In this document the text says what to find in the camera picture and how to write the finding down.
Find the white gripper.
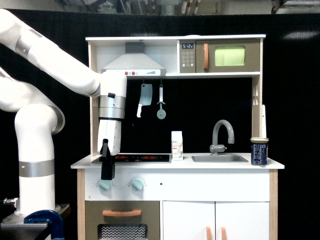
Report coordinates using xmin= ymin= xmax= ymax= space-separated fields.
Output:
xmin=97 ymin=119 xmax=121 ymax=180

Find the blue spam can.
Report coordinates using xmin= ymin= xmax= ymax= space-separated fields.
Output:
xmin=250 ymin=137 xmax=269 ymax=166

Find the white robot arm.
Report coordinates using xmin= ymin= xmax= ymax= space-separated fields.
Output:
xmin=0 ymin=9 xmax=127 ymax=216

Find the grey toy sink basin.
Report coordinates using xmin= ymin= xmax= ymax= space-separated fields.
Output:
xmin=191 ymin=155 xmax=249 ymax=163

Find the black toy stovetop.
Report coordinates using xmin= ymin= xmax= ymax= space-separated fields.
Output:
xmin=111 ymin=153 xmax=171 ymax=164

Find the left teal stove knob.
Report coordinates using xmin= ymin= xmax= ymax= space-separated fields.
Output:
xmin=98 ymin=179 xmax=113 ymax=191

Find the teal stove knob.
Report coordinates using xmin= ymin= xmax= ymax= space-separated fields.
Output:
xmin=98 ymin=179 xmax=113 ymax=191
xmin=130 ymin=177 xmax=145 ymax=191

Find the right teal stove knob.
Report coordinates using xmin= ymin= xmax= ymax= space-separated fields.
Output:
xmin=130 ymin=177 xmax=145 ymax=191

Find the toy oven door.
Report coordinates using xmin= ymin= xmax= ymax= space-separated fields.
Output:
xmin=85 ymin=200 xmax=161 ymax=240

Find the white milk carton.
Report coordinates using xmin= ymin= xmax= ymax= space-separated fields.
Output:
xmin=171 ymin=131 xmax=183 ymax=161

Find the toy pizza cutter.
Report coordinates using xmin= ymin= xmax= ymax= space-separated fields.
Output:
xmin=157 ymin=84 xmax=166 ymax=120

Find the blue clamp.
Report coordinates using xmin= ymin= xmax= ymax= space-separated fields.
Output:
xmin=23 ymin=209 xmax=65 ymax=240

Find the toy cleaver knife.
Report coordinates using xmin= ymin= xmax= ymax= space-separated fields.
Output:
xmin=136 ymin=83 xmax=153 ymax=118

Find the white left cabinet door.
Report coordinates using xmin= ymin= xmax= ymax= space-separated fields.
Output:
xmin=162 ymin=201 xmax=216 ymax=240

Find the white cabinet door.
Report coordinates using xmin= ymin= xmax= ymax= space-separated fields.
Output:
xmin=162 ymin=201 xmax=216 ymax=240
xmin=215 ymin=202 xmax=269 ymax=240

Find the grey toy faucet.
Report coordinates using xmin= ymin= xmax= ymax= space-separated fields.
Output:
xmin=209 ymin=119 xmax=236 ymax=156

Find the grey toy range hood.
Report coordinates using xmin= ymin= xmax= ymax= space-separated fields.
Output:
xmin=101 ymin=42 xmax=167 ymax=77

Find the white right cabinet door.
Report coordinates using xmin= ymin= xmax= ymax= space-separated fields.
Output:
xmin=215 ymin=202 xmax=269 ymax=240

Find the white side hook panel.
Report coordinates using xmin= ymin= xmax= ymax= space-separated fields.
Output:
xmin=261 ymin=104 xmax=267 ymax=138

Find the toy microwave oven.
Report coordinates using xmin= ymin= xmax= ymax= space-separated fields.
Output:
xmin=178 ymin=38 xmax=261 ymax=73

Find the wooden toy kitchen frame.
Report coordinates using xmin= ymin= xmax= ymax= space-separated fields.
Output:
xmin=71 ymin=34 xmax=284 ymax=240

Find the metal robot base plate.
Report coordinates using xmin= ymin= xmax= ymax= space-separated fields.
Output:
xmin=0 ymin=203 xmax=71 ymax=240

